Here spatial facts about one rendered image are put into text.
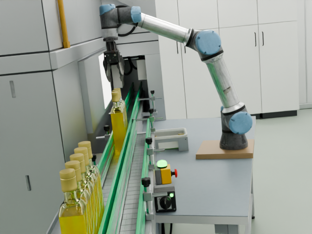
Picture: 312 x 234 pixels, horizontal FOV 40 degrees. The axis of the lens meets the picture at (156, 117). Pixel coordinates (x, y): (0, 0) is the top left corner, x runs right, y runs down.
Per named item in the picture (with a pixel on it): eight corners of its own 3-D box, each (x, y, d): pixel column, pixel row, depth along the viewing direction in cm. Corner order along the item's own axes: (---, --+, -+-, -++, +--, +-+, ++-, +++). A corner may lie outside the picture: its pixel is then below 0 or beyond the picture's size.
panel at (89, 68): (108, 100, 292) (102, 49, 285) (112, 99, 292) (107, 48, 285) (87, 133, 204) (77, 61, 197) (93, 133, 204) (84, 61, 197)
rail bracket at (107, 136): (99, 152, 208) (95, 126, 205) (113, 151, 208) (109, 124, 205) (97, 155, 204) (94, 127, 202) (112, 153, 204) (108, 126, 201)
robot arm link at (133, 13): (139, 6, 211) (117, 8, 211) (140, 4, 200) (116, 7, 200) (141, 22, 213) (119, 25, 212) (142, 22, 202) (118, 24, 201)
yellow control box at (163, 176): (156, 180, 200) (154, 165, 198) (172, 178, 200) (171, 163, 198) (156, 185, 193) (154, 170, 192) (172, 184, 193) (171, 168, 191)
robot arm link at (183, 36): (214, 35, 227) (125, 3, 221) (218, 34, 216) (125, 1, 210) (206, 56, 229) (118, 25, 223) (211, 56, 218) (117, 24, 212)
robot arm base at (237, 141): (247, 141, 239) (246, 124, 237) (249, 149, 225) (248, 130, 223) (219, 143, 242) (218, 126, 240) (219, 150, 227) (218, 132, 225)
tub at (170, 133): (149, 144, 258) (147, 130, 257) (186, 141, 258) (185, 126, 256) (148, 153, 241) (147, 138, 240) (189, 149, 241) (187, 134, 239)
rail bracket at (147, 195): (146, 217, 134) (141, 176, 132) (169, 215, 134) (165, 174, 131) (145, 223, 131) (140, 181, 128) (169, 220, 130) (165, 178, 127)
